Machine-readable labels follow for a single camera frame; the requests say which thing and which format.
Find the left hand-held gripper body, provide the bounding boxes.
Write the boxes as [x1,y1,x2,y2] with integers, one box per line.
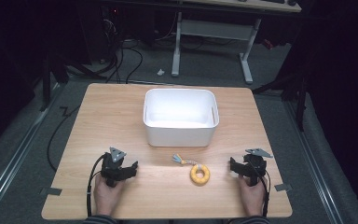
[100,147,128,188]

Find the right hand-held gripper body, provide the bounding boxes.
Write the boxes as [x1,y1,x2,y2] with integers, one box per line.
[241,147,274,188]

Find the person's left hand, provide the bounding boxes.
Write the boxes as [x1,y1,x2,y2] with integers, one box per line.
[93,175,126,217]

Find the person's right hand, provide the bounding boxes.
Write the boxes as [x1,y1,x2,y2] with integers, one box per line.
[238,175,268,217]

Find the grey tape piece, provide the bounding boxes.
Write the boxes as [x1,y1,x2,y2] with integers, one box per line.
[39,187,62,197]
[273,183,293,192]

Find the white plastic bin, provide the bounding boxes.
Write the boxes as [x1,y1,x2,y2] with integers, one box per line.
[142,88,221,148]

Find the black metal stand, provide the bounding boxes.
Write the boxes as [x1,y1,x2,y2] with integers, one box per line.
[38,54,106,112]
[251,73,310,133]

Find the black computer tower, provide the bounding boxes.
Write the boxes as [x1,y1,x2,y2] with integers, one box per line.
[82,4,124,64]

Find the white-legged desk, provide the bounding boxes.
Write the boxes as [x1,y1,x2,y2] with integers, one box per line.
[171,0,303,85]

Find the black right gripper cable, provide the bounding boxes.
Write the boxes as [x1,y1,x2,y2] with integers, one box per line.
[252,161,272,217]

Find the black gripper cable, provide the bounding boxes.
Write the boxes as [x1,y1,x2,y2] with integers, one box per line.
[86,153,106,217]
[252,161,272,217]

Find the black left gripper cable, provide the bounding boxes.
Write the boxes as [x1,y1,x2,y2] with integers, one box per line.
[86,153,106,217]

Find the yellow ring rope toy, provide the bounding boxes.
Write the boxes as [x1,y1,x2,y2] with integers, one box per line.
[172,152,212,187]

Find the metal floor rail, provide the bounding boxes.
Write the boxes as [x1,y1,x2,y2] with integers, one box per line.
[0,83,62,217]
[283,101,344,224]

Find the black floor cable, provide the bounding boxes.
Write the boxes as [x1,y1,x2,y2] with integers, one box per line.
[46,105,81,173]

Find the bundle of black cables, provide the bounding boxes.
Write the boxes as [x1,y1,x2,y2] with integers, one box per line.
[96,18,145,85]

